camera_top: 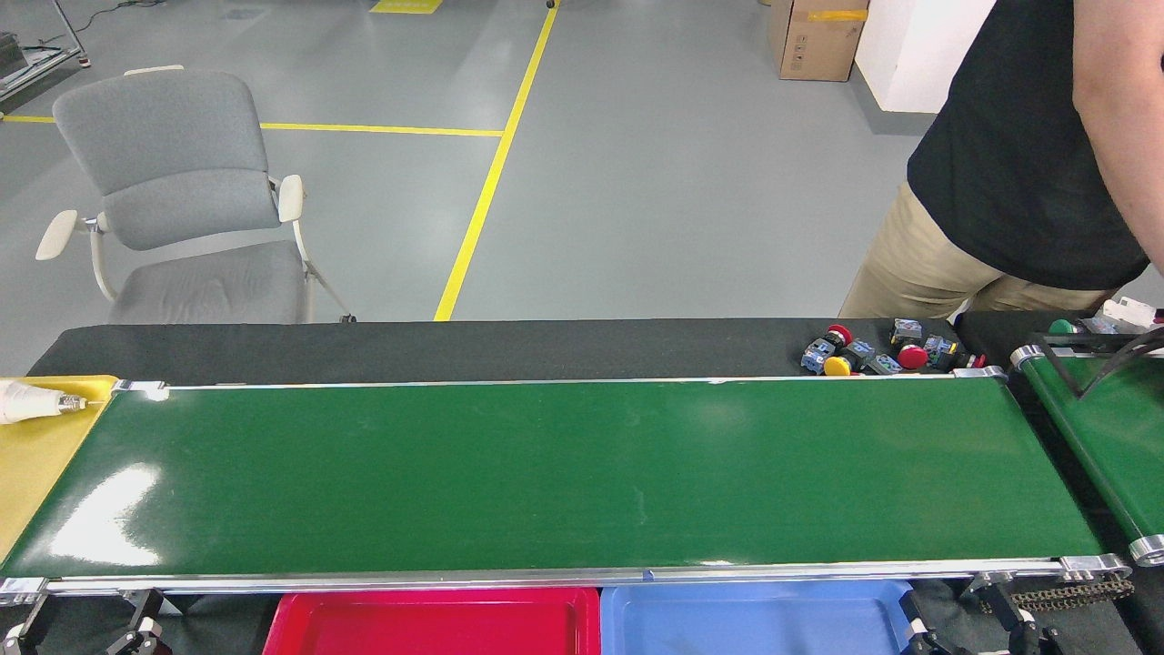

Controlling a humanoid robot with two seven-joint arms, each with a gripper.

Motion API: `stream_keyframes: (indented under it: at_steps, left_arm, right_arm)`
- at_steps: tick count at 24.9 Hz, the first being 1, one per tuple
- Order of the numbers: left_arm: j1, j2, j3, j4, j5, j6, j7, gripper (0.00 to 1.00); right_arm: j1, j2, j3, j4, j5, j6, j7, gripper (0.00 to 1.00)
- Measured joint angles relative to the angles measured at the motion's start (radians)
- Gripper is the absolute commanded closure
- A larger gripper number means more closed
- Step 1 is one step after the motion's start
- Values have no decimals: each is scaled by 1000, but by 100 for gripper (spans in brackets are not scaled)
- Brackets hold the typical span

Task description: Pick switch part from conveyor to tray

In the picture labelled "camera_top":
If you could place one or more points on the person's left forearm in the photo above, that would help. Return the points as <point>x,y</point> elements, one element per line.
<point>1118,109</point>

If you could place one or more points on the long green conveyor belt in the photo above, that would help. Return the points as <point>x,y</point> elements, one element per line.
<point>546,473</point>

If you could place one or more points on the white nozzle with metal tip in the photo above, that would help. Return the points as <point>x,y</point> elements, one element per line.
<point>27,402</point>

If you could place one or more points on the short green conveyor belt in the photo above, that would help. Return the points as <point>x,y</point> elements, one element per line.
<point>1118,437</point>

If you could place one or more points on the black guide bracket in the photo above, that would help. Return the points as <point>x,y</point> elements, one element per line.
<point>1055,367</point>

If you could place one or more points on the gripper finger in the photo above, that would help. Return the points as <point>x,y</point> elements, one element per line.
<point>918,628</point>
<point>1028,632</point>
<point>20,637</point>
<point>141,628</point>

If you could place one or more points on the blue plastic bin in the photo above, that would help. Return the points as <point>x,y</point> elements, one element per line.
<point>755,628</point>

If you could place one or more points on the brown cardboard box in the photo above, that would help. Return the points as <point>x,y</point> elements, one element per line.
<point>818,41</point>

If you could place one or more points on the person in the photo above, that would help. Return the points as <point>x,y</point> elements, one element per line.
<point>1000,182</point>

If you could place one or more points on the yellow pad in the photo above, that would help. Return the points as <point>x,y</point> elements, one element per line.
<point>36,464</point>

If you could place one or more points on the grey office chair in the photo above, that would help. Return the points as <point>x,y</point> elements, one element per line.
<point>164,136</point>

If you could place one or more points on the red plastic bin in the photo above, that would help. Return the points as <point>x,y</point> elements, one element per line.
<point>436,628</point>

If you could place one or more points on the metal cart frame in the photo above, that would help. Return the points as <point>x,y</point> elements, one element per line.
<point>27,68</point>

